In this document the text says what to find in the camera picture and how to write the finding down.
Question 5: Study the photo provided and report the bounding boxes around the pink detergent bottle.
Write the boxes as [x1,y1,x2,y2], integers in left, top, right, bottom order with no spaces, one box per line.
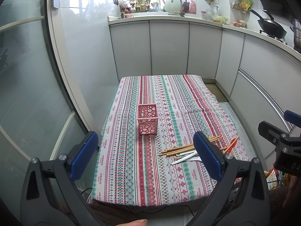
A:
[189,0,196,14]

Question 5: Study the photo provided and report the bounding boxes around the metal kitchen faucet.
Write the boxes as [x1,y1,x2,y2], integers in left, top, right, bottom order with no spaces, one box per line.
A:
[170,0,185,17]

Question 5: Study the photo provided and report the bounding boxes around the potted plants on sill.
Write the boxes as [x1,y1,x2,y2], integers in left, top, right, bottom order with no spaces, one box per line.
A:
[128,0,151,13]

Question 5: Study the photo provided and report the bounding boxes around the sliding glass door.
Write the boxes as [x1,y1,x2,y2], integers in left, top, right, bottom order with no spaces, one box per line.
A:
[0,0,102,217]

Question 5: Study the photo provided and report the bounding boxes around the person's left thumb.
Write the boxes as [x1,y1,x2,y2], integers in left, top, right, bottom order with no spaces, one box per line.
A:
[117,219,147,226]

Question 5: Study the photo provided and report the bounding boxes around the white kitchen cabinets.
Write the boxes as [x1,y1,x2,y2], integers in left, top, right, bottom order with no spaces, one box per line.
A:
[108,16,300,165]

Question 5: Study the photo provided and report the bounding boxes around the black wok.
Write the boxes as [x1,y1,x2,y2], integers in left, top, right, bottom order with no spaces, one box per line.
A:
[250,9,287,39]

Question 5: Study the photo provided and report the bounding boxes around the pink perforated utensil holder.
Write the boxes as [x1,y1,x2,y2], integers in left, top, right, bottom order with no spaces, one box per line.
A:
[137,104,159,136]

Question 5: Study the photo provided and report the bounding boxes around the wooden chopstick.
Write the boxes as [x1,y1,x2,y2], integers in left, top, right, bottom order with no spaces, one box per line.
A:
[220,132,242,154]
[161,135,221,153]
[159,137,221,156]

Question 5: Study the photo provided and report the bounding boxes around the pale green pot lid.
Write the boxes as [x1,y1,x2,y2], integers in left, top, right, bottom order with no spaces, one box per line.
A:
[164,0,179,12]

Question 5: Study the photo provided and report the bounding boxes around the white plastic spoon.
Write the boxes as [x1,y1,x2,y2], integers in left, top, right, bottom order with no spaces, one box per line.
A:
[176,150,196,159]
[172,151,198,165]

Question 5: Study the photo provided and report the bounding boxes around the patterned tablecloth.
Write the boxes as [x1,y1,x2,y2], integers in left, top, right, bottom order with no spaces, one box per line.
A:
[92,75,238,207]

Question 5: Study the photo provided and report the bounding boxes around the red plastic spoon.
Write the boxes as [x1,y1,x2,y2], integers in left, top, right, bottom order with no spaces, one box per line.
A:
[222,139,237,153]

